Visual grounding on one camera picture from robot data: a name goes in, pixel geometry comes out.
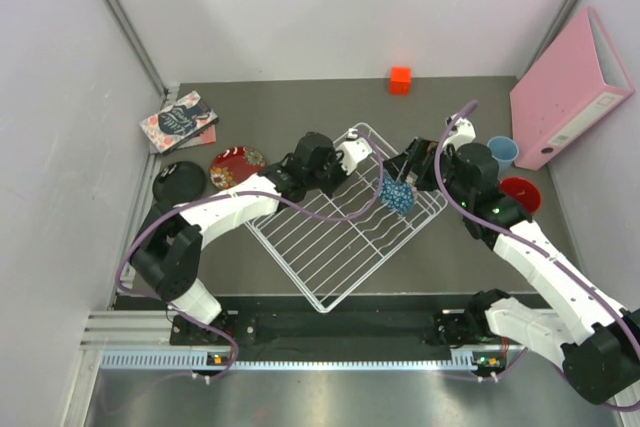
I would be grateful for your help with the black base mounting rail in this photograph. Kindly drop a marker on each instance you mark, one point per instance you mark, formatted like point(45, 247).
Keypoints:
point(363, 327)

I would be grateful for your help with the blue white patterned bowl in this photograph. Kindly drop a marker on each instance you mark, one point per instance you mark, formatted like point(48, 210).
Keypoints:
point(397, 196)

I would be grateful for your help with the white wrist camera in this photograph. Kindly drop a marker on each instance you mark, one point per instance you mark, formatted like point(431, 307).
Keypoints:
point(352, 151)
point(462, 133)

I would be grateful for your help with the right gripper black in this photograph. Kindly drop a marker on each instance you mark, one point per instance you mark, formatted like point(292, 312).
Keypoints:
point(420, 159)

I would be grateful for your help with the pink book underneath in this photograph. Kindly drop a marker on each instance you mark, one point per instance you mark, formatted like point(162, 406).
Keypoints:
point(207, 136)

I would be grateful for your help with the red floral plate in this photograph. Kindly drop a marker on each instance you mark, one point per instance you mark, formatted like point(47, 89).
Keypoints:
point(234, 166)

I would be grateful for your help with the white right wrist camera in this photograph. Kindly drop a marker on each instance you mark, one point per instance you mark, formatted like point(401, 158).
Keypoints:
point(462, 133)

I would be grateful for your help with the aluminium frame post left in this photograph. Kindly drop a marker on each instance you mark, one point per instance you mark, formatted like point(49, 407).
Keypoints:
point(135, 43)

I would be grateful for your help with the light blue cup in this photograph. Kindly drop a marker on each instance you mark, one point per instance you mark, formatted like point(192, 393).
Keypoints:
point(504, 150)

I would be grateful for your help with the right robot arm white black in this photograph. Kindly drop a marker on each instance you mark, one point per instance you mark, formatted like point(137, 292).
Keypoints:
point(592, 339)

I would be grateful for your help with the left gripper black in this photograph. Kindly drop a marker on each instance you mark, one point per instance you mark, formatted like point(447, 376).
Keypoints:
point(341, 176)

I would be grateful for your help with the Little Women book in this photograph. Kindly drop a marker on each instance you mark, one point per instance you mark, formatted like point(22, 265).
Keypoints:
point(177, 122)

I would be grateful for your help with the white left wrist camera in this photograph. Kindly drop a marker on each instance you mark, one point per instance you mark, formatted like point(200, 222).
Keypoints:
point(352, 151)

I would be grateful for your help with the pink ring binder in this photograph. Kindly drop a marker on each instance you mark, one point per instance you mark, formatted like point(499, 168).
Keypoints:
point(576, 81)

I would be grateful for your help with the black plate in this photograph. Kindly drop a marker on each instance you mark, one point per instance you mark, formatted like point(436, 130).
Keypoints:
point(179, 182)

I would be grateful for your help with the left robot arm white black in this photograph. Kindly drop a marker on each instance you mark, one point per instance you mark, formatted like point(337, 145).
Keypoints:
point(167, 252)

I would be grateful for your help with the white wire dish rack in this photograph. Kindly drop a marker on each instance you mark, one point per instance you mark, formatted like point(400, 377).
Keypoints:
point(349, 237)

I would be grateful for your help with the orange cube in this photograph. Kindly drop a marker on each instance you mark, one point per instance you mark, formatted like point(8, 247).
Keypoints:
point(400, 81)

